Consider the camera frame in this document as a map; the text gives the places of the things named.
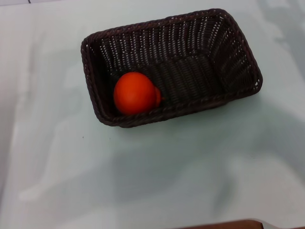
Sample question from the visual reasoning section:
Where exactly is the orange toy fruit with stem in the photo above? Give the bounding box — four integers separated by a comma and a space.
113, 72, 166, 116

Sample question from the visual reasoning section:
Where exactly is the dark brown woven basket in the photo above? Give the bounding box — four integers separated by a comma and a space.
80, 8, 264, 129

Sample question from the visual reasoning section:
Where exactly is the white tablecloth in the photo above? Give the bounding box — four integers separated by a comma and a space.
0, 0, 305, 229

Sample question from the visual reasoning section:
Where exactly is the brown wooden edge piece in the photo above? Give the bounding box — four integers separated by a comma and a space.
190, 219, 264, 229

